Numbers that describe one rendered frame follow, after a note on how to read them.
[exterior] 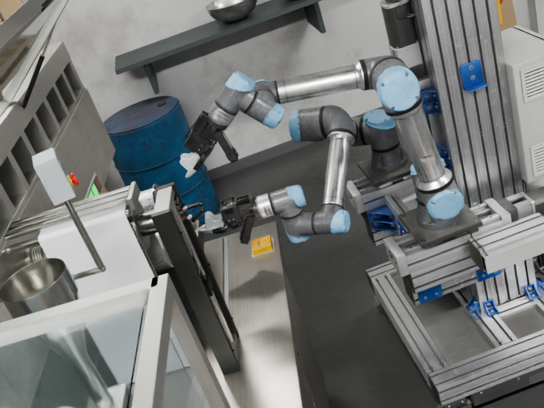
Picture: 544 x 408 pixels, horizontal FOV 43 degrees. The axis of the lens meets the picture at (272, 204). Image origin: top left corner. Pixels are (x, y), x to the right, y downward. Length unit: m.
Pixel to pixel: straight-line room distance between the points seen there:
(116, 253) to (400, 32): 1.20
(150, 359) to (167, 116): 3.45
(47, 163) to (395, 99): 1.01
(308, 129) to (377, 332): 1.25
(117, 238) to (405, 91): 0.90
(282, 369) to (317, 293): 1.74
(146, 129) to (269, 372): 2.63
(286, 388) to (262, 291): 0.45
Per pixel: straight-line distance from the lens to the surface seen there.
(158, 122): 4.31
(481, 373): 2.71
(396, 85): 2.00
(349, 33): 5.06
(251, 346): 2.03
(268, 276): 2.27
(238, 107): 2.00
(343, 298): 3.55
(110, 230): 1.81
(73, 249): 1.85
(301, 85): 2.12
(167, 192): 1.77
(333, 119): 2.36
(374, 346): 3.24
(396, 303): 3.07
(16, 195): 2.14
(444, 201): 2.19
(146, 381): 0.94
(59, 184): 1.50
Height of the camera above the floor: 2.17
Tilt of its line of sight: 28 degrees down
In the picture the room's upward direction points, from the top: 19 degrees counter-clockwise
